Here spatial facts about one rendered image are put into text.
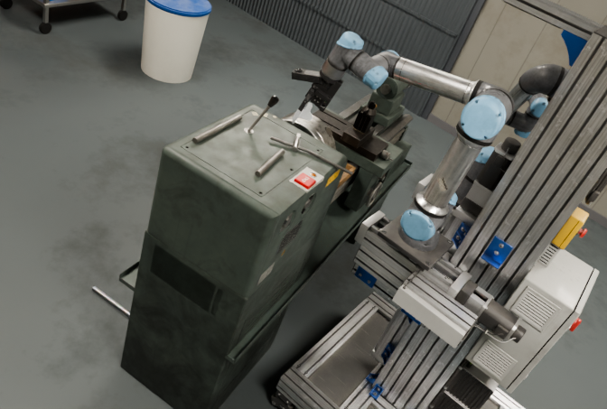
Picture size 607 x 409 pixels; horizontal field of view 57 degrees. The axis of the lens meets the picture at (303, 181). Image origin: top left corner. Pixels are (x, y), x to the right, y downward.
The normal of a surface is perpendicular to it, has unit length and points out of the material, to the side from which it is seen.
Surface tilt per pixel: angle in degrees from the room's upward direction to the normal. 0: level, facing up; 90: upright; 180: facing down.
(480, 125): 82
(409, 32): 90
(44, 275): 0
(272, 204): 0
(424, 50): 90
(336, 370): 0
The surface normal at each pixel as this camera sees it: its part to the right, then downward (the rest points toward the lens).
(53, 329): 0.29, -0.78
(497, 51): -0.59, 0.31
